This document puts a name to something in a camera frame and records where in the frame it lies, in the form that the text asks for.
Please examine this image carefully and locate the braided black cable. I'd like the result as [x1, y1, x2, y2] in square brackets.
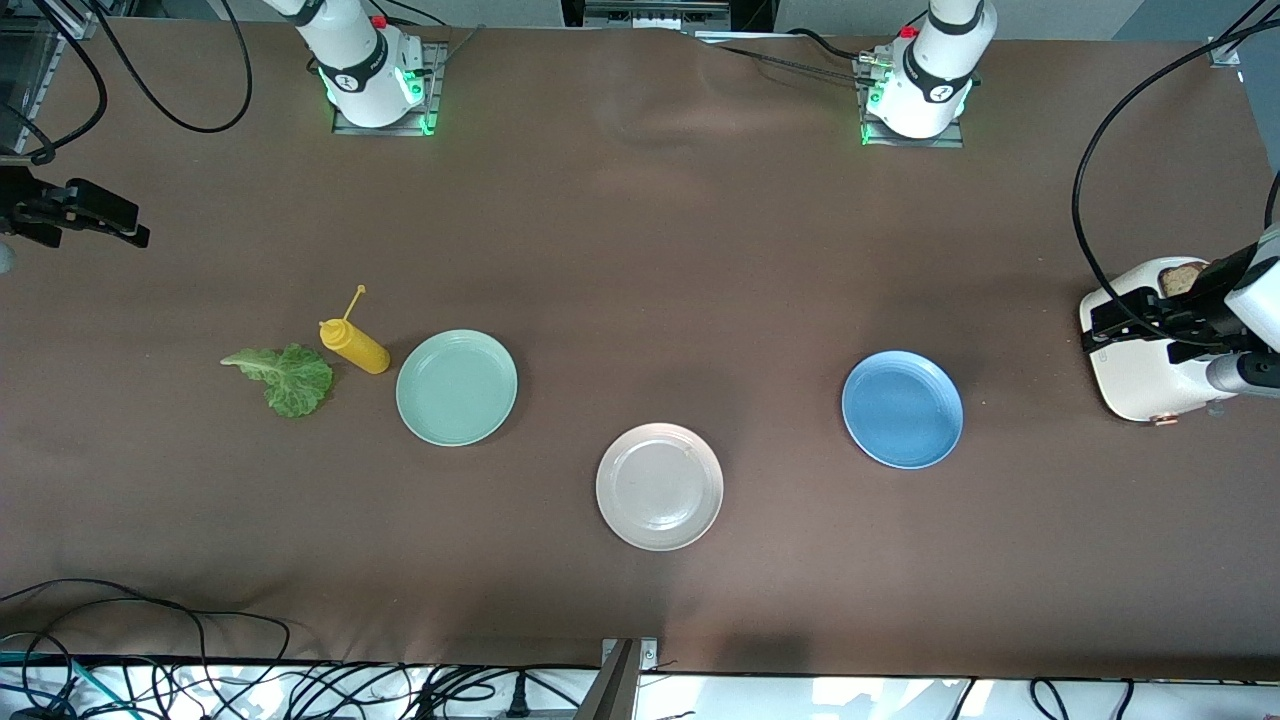
[700, 28, 876, 86]

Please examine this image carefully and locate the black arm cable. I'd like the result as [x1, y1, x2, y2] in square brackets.
[0, 0, 109, 167]
[88, 0, 253, 134]
[1072, 0, 1280, 346]

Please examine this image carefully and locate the teal floor cable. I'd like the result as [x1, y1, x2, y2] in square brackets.
[0, 650, 106, 716]

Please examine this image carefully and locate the yellow squeeze bottle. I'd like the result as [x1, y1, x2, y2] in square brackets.
[319, 285, 392, 376]

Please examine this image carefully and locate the blue plate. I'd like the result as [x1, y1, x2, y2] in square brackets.
[841, 350, 965, 470]

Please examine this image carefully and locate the black metal rack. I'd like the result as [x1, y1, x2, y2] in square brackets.
[560, 0, 776, 36]

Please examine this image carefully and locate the aluminium frame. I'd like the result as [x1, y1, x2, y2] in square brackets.
[0, 0, 101, 161]

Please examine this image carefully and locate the white toaster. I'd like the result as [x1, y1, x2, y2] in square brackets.
[1079, 257, 1251, 427]

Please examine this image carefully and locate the aluminium profile post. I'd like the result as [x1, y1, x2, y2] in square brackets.
[585, 637, 659, 720]

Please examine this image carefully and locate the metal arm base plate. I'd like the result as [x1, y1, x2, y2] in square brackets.
[333, 40, 448, 136]
[860, 55, 966, 149]

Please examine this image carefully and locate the green lettuce leaf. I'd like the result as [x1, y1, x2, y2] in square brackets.
[220, 343, 335, 419]

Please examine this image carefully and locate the black floor cable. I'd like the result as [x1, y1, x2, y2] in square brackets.
[0, 578, 293, 693]
[1030, 678, 1136, 720]
[285, 662, 501, 720]

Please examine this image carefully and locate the mint green plate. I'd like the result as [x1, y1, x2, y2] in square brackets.
[396, 329, 519, 447]

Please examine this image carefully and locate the beige plate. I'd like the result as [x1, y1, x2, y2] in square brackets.
[596, 423, 724, 552]

